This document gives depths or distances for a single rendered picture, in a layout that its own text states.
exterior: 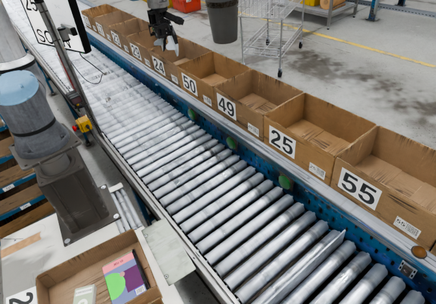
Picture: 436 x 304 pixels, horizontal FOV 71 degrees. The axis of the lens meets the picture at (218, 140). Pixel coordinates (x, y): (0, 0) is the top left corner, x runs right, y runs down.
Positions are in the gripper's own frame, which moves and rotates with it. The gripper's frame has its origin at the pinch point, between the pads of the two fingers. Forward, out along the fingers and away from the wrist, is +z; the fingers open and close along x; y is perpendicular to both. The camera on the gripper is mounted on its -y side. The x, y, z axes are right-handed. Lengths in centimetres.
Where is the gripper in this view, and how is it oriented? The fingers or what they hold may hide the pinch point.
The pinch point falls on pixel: (171, 52)
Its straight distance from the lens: 148.8
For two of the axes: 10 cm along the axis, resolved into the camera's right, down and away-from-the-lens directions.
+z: 0.9, 8.1, 5.8
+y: -7.4, 4.5, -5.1
